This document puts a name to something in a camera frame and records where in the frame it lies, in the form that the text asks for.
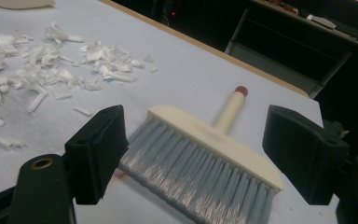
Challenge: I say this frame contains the pile of white paper scraps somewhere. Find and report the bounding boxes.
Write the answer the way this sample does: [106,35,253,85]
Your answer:
[0,21,159,150]

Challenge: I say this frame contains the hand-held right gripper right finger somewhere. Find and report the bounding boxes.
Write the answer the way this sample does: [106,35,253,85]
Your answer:
[261,105,351,206]

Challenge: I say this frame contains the white keyboard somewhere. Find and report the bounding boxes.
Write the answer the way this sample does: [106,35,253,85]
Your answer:
[306,13,337,30]

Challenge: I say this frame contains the cream plastic dustpan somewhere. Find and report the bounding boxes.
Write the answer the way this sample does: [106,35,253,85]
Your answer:
[0,0,56,10]

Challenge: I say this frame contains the white table cover sheet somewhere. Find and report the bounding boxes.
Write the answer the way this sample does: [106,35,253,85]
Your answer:
[0,0,339,224]

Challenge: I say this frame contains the white table frame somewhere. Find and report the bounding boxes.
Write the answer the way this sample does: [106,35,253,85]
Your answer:
[225,0,358,99]

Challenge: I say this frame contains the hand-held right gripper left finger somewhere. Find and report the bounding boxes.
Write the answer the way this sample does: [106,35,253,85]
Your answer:
[64,105,130,205]

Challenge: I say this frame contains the cream brush with grey bristles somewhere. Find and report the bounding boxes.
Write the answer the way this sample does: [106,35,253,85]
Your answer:
[117,85,284,224]

